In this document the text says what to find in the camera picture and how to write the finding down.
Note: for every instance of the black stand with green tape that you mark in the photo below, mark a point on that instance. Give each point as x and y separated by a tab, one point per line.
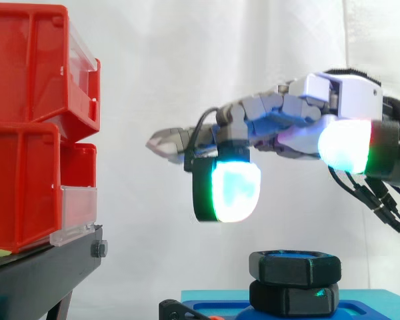
53	276

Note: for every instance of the black-and-orange clip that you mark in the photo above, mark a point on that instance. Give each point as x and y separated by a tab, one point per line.
173	308

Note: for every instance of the large black hex nut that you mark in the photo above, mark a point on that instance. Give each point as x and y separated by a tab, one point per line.
293	271
286	300

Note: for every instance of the blue plate with square hollows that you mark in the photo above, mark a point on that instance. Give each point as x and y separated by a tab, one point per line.
220	308

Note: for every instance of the turquoise plate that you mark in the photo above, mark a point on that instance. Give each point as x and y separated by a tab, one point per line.
386	303

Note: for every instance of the red storage bin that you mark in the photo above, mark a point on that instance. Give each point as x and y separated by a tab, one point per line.
23	186
26	66

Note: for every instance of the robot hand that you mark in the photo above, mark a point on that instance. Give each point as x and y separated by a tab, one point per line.
353	96

